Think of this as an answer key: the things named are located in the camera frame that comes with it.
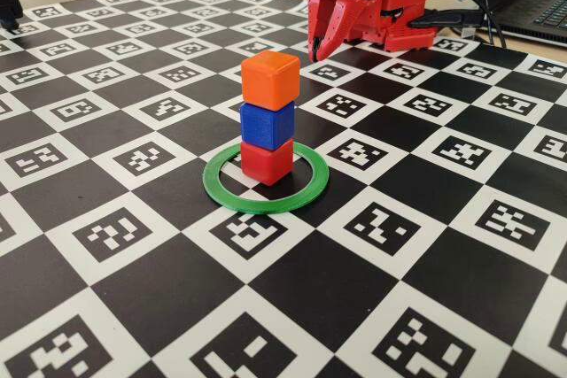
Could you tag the red-orange robot arm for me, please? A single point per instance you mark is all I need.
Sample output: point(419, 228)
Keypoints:
point(407, 37)

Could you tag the orange cube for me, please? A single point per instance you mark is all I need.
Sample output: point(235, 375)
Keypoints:
point(270, 81)

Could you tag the black white marker checkerboard mat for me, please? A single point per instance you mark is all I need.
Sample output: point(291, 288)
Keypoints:
point(310, 285)

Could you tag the blue cube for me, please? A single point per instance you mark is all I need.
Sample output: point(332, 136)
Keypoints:
point(266, 128)

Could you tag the black stand clamp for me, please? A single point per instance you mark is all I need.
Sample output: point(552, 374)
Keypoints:
point(9, 2)

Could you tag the red cube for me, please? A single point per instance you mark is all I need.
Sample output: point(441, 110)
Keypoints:
point(266, 163)

